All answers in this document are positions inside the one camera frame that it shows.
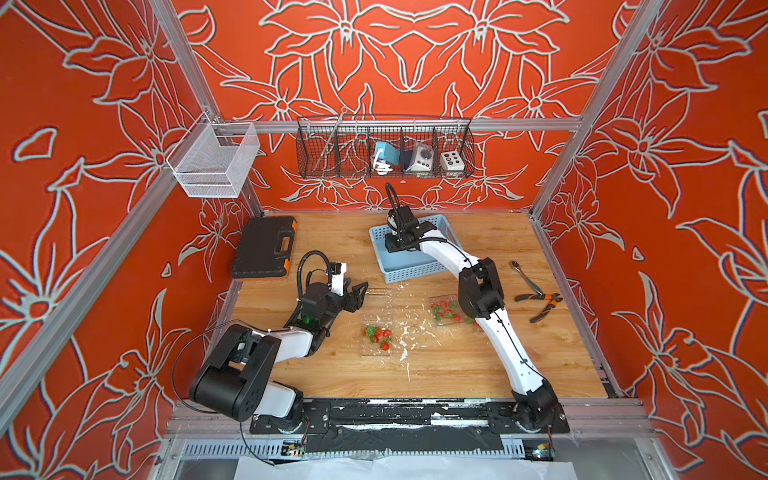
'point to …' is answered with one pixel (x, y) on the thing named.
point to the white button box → (452, 161)
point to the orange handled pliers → (552, 298)
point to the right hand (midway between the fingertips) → (383, 242)
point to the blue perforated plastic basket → (396, 267)
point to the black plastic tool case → (265, 247)
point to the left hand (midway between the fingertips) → (360, 281)
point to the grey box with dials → (423, 158)
